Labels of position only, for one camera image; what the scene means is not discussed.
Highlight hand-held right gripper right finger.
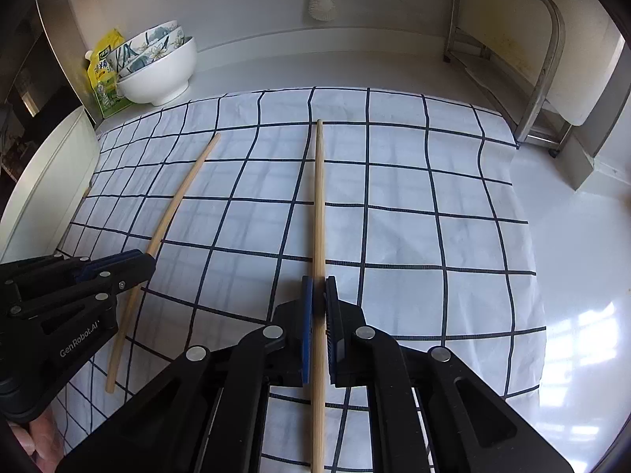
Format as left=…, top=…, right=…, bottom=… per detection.
left=325, top=276, right=575, bottom=473

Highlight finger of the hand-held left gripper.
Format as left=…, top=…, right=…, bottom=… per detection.
left=74, top=251, right=149, bottom=281
left=99, top=255, right=156, bottom=301

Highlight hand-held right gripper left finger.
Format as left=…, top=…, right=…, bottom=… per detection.
left=56, top=276, right=314, bottom=473

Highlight white round plate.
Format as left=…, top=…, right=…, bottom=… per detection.
left=0, top=106, right=102, bottom=264

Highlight person's left hand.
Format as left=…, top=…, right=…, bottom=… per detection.
left=27, top=400, right=67, bottom=471

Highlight white checked cloth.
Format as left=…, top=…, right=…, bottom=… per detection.
left=49, top=86, right=548, bottom=473

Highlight yellow seasoning pouch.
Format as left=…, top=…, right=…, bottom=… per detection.
left=85, top=28, right=134, bottom=119

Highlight large white bowl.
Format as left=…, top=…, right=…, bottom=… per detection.
left=117, top=36, right=198, bottom=106

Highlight floral ceramic bowl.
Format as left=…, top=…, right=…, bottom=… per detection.
left=106, top=20, right=179, bottom=77
left=116, top=27, right=187, bottom=82

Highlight white cutting board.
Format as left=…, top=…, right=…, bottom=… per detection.
left=466, top=0, right=622, bottom=126

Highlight metal rack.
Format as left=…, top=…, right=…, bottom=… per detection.
left=444, top=0, right=575, bottom=158

